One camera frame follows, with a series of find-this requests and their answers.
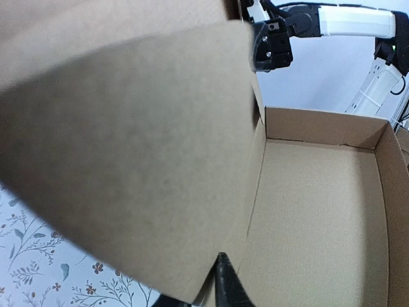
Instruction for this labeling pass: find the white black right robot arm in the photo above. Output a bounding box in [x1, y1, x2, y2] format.
[242, 1, 408, 117]

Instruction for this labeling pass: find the brown cardboard box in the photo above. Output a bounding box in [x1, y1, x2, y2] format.
[1, 1, 408, 306]

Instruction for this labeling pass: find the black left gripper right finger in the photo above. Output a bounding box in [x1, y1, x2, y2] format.
[215, 252, 255, 307]

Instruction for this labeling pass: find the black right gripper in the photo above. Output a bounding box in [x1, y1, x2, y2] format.
[251, 18, 293, 72]

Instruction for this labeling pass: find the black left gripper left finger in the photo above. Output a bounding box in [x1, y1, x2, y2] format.
[153, 294, 187, 307]

